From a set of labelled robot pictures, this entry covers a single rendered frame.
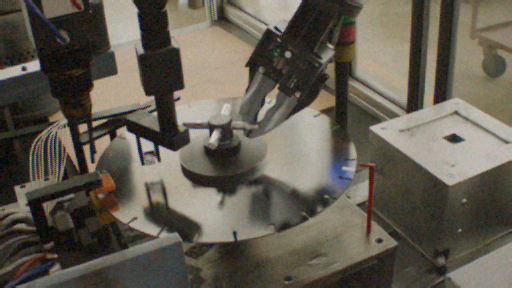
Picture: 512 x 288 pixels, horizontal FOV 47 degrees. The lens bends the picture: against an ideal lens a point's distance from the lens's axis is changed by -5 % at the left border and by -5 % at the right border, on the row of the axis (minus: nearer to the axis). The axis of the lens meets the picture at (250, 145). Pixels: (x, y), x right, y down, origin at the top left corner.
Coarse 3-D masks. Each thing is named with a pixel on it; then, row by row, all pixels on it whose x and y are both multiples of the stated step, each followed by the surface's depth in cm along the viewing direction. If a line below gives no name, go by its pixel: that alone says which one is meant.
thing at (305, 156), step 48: (144, 144) 81; (288, 144) 79; (336, 144) 78; (144, 192) 72; (192, 192) 71; (240, 192) 71; (288, 192) 70; (336, 192) 69; (192, 240) 64; (240, 240) 63
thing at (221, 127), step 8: (224, 104) 79; (224, 112) 77; (208, 120) 75; (216, 120) 74; (224, 120) 74; (232, 120) 75; (192, 128) 75; (200, 128) 75; (208, 128) 75; (216, 128) 73; (224, 128) 74; (232, 128) 74; (240, 128) 74; (248, 128) 74; (256, 128) 74; (216, 136) 72; (224, 136) 74; (232, 136) 75; (216, 144) 71; (224, 144) 75
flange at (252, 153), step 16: (192, 144) 78; (208, 144) 75; (240, 144) 76; (256, 144) 77; (192, 160) 75; (208, 160) 75; (224, 160) 74; (240, 160) 74; (256, 160) 74; (192, 176) 74; (208, 176) 72; (224, 176) 72; (240, 176) 73
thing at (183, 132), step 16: (144, 112) 72; (160, 112) 67; (176, 112) 68; (128, 128) 72; (144, 128) 70; (160, 128) 68; (176, 128) 68; (160, 144) 69; (176, 144) 68; (144, 160) 73; (160, 160) 74
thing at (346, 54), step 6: (354, 42) 94; (336, 48) 94; (342, 48) 94; (348, 48) 94; (354, 48) 95; (336, 54) 95; (342, 54) 94; (348, 54) 94; (354, 54) 96; (336, 60) 95; (342, 60) 95; (348, 60) 95
